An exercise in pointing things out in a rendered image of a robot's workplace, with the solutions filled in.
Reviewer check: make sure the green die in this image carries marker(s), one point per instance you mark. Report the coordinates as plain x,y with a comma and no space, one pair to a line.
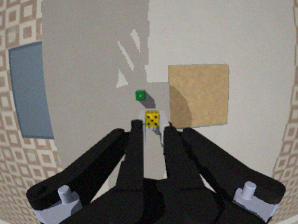
140,95

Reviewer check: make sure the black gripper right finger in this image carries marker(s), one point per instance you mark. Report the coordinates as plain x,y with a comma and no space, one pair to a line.
230,178

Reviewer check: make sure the tan square mat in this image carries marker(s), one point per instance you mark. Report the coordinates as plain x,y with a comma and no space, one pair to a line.
198,95

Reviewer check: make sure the yellow die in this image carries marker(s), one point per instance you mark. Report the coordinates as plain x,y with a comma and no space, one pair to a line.
152,119

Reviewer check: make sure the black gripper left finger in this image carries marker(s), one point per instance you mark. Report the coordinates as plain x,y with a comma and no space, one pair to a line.
61,195

